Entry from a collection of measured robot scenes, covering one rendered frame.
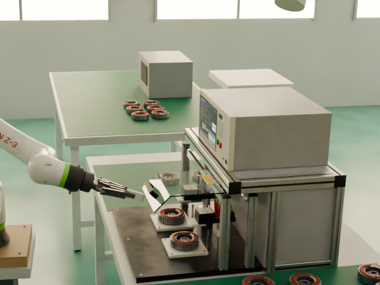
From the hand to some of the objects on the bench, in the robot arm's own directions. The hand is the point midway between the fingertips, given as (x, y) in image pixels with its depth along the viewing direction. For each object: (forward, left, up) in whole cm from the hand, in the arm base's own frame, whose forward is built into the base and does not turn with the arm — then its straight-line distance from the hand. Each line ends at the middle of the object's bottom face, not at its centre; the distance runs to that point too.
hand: (134, 195), depth 261 cm
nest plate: (+20, +25, -23) cm, 39 cm away
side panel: (+59, -20, -26) cm, 68 cm away
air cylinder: (+34, +1, -24) cm, 41 cm away
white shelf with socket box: (+78, +103, -24) cm, 132 cm away
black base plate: (+21, +13, -26) cm, 36 cm away
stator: (+20, +25, -22) cm, 39 cm away
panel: (+45, +13, -24) cm, 52 cm away
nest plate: (+19, +1, -24) cm, 30 cm away
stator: (+19, +1, -22) cm, 30 cm away
